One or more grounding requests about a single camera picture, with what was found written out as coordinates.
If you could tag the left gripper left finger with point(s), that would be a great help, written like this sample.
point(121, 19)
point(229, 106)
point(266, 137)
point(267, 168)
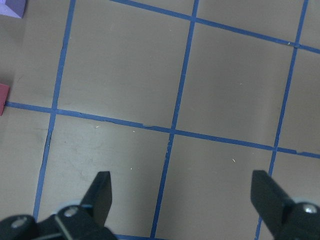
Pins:
point(86, 220)

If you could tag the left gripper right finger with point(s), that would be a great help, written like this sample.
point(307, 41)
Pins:
point(285, 218)

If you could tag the red foam cube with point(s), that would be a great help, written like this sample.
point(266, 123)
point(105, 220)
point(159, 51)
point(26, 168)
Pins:
point(4, 91)

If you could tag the purple foam cube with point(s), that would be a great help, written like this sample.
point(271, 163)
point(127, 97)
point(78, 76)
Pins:
point(13, 8)

